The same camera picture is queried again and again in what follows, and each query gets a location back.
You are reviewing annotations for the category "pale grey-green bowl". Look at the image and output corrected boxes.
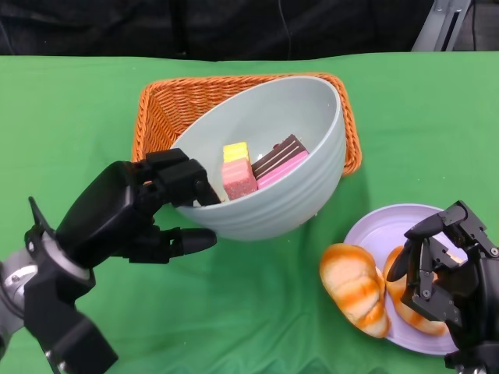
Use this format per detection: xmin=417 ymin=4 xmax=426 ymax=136
xmin=170 ymin=76 xmax=347 ymax=242

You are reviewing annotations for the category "long orange striped bread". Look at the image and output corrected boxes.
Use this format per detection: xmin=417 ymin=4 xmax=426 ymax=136
xmin=319 ymin=243 xmax=392 ymax=339

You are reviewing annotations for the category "chocolate and pink cake slice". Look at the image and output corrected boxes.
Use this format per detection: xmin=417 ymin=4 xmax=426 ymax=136
xmin=250 ymin=134 xmax=310 ymax=191

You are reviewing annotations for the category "black backdrop cloth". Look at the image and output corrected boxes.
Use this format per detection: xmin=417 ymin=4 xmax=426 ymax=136
xmin=0 ymin=0 xmax=499 ymax=65

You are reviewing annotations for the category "thin black hanging cable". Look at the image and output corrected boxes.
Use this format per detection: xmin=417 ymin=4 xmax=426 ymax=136
xmin=469 ymin=0 xmax=480 ymax=52

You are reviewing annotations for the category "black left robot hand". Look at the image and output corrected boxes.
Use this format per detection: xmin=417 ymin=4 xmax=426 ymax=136
xmin=56 ymin=149 xmax=221 ymax=270

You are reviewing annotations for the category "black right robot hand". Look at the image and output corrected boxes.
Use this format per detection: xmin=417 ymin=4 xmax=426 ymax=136
xmin=385 ymin=200 xmax=499 ymax=354

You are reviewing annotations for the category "silver aluminium frame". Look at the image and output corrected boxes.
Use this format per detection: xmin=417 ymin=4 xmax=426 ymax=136
xmin=411 ymin=0 xmax=475 ymax=54

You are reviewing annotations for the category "round orange croissant bread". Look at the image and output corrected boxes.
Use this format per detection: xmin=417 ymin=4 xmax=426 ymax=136
xmin=384 ymin=245 xmax=449 ymax=337

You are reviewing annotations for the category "orange wicker basket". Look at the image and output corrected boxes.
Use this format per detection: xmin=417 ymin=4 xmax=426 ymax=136
xmin=130 ymin=72 xmax=363 ymax=178

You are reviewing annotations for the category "green tablecloth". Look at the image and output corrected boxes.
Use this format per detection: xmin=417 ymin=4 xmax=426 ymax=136
xmin=0 ymin=52 xmax=499 ymax=374

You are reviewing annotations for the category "yellow and pink cake slice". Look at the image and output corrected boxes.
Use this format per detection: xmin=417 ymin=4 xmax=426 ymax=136
xmin=221 ymin=142 xmax=259 ymax=202

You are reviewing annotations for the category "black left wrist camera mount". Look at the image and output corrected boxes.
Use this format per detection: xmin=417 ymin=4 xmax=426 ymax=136
xmin=23 ymin=196 xmax=119 ymax=374

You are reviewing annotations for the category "white round plate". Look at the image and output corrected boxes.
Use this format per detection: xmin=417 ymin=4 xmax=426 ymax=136
xmin=342 ymin=203 xmax=499 ymax=356

